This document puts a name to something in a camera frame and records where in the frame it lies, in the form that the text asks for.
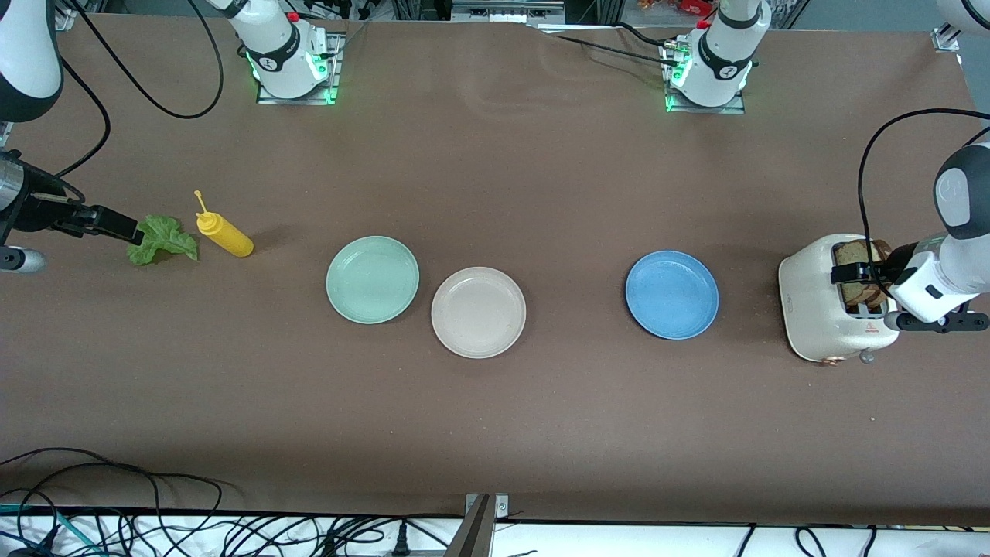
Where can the green lettuce leaf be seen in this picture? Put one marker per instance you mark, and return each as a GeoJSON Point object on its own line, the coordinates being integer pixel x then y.
{"type": "Point", "coordinates": [162, 240]}

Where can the green round plate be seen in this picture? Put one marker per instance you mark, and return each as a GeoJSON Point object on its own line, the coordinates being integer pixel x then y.
{"type": "Point", "coordinates": [372, 280]}

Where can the black power plug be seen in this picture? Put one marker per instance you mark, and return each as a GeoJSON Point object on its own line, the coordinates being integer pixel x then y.
{"type": "Point", "coordinates": [401, 541]}

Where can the aluminium corner profile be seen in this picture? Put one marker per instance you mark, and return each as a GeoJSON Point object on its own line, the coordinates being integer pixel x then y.
{"type": "Point", "coordinates": [945, 40]}

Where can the blue round plate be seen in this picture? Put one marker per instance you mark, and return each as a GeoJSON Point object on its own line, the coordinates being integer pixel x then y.
{"type": "Point", "coordinates": [671, 295]}

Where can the grey metal box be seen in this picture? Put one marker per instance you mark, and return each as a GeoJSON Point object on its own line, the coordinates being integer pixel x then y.
{"type": "Point", "coordinates": [506, 9]}

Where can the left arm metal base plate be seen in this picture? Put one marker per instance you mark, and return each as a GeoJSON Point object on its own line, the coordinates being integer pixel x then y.
{"type": "Point", "coordinates": [708, 110]}

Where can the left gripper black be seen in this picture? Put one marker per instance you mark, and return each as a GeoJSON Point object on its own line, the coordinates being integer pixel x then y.
{"type": "Point", "coordinates": [901, 261]}

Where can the grey metal bracket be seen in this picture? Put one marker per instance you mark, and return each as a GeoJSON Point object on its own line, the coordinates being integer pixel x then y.
{"type": "Point", "coordinates": [476, 534]}

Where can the brown bread slice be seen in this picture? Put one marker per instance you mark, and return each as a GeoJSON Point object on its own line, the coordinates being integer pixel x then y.
{"type": "Point", "coordinates": [883, 251]}
{"type": "Point", "coordinates": [855, 251]}

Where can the beige round plate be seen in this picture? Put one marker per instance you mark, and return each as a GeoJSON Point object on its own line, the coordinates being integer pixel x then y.
{"type": "Point", "coordinates": [478, 312]}

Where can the yellow mustard squeeze bottle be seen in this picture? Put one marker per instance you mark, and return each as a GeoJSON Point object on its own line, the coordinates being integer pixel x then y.
{"type": "Point", "coordinates": [224, 236]}

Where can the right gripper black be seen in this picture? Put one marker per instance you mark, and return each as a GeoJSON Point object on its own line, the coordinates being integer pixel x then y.
{"type": "Point", "coordinates": [39, 210]}

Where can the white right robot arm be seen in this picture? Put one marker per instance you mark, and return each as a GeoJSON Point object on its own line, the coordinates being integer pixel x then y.
{"type": "Point", "coordinates": [31, 54]}

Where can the white two-slot toaster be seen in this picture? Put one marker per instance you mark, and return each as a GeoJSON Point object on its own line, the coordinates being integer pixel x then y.
{"type": "Point", "coordinates": [812, 317]}

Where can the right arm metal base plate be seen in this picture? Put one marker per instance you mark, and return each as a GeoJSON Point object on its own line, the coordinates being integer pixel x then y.
{"type": "Point", "coordinates": [271, 100]}

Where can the red packet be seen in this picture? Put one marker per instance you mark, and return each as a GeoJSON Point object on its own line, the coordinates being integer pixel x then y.
{"type": "Point", "coordinates": [681, 6]}

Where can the aluminium frame profile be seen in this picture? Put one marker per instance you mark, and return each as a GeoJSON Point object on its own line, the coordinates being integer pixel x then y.
{"type": "Point", "coordinates": [71, 22]}

